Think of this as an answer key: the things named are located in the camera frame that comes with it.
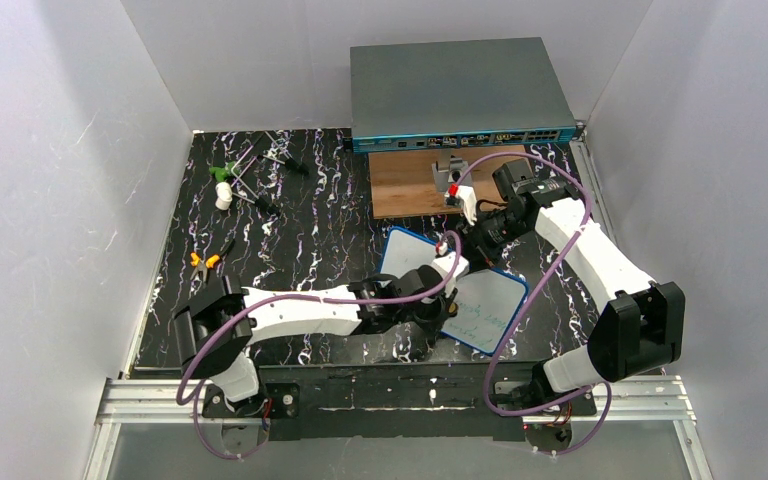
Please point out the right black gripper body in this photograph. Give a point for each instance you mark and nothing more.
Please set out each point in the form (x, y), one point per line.
(479, 234)

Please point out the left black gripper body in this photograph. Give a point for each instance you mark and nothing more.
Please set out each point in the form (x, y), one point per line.
(442, 295)

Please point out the blue framed whiteboard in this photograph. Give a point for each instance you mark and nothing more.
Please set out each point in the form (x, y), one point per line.
(487, 300)

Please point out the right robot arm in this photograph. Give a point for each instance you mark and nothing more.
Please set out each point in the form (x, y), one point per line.
(640, 327)

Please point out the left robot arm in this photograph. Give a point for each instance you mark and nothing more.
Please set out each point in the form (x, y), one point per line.
(215, 326)

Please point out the wooden board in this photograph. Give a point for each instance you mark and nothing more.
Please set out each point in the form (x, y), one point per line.
(403, 184)

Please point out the white plastic pipe piece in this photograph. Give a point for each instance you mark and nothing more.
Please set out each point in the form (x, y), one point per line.
(224, 196)

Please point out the green plastic piece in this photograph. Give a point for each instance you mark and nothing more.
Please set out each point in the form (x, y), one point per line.
(225, 173)

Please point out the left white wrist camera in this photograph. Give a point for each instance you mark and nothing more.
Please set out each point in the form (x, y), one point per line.
(449, 263)

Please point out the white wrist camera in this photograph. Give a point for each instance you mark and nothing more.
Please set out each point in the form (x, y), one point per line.
(449, 263)
(465, 199)

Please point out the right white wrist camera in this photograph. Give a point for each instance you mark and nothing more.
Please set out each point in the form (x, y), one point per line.
(465, 199)

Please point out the grey metal bracket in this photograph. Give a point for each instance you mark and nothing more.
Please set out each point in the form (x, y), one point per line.
(448, 169)

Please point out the grey network switch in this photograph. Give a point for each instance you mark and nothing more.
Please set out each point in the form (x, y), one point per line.
(456, 94)

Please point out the orange handled pliers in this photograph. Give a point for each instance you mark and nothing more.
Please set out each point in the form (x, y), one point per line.
(202, 265)

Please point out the aluminium frame rail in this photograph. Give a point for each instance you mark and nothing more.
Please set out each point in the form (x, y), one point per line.
(644, 428)

